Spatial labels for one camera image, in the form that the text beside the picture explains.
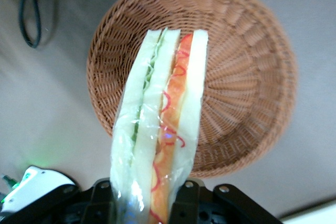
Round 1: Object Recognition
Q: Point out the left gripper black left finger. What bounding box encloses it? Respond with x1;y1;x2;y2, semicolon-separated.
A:
78;177;118;224

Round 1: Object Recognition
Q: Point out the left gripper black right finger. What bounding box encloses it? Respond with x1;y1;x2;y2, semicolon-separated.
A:
169;178;207;224

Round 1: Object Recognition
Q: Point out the triangle sandwich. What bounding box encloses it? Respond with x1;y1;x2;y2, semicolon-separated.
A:
109;27;209;224

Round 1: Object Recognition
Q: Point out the cream plastic tray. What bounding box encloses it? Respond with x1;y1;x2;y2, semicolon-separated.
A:
280;202;336;224

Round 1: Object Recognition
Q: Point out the brown wicker basket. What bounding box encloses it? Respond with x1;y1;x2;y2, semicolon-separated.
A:
86;0;299;179

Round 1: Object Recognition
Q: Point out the black cable with plug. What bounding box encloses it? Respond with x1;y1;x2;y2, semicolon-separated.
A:
17;0;67;49

